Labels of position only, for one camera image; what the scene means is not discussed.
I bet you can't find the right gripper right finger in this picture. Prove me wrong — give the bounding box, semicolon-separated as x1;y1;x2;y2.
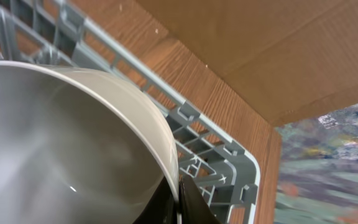
179;175;221;224

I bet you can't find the grey bowl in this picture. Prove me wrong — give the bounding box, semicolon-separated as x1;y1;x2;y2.
0;61;179;223

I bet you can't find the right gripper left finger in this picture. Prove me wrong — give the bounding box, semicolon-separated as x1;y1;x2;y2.
133;177;177;224

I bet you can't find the grey dishwasher rack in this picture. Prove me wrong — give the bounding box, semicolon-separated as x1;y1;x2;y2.
0;1;260;223

